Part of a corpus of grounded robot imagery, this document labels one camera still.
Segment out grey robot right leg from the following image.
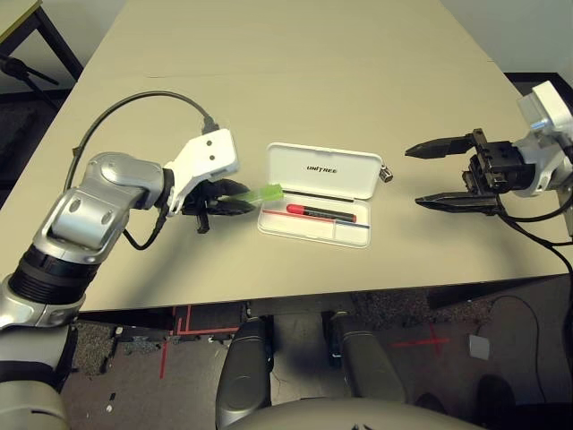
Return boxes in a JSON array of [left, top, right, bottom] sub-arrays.
[[329, 312, 408, 404]]

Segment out white plastic pencil case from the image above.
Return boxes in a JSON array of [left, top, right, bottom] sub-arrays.
[[257, 142, 382, 247]]

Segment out black table foot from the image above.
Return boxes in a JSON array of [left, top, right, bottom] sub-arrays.
[[427, 277, 560, 310]]

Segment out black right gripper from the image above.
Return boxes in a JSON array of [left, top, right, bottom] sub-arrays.
[[405, 128, 536, 217]]

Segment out black framed side table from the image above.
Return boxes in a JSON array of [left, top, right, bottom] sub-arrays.
[[0, 0, 85, 82]]

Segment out grey square floor pad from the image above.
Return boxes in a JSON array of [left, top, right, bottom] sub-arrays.
[[468, 333, 492, 360]]

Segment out red floor tape lines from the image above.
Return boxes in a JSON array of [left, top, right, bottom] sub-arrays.
[[158, 305, 241, 380]]

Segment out black shoe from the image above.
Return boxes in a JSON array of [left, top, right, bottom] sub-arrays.
[[414, 392, 447, 416]]

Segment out red and black marker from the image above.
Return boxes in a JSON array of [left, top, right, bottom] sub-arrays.
[[286, 203, 357, 224]]

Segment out grey robot torso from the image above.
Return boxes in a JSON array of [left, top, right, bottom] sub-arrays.
[[223, 397, 484, 430]]

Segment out grey robot leg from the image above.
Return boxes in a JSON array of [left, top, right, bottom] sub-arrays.
[[329, 312, 408, 404], [217, 317, 275, 429]]

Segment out thin black floor cable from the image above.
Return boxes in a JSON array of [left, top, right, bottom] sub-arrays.
[[474, 295, 550, 407]]

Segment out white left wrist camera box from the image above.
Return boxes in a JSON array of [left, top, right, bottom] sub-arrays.
[[163, 128, 241, 219]]

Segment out green highlighter pen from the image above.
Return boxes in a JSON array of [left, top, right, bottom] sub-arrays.
[[232, 183, 284, 207]]

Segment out black tripod stand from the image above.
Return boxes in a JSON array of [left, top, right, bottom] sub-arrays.
[[0, 53, 60, 113]]

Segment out grey robot left leg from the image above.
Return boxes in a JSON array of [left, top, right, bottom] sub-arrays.
[[217, 317, 275, 429]]

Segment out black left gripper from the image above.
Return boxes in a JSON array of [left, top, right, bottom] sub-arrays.
[[181, 178, 260, 236]]

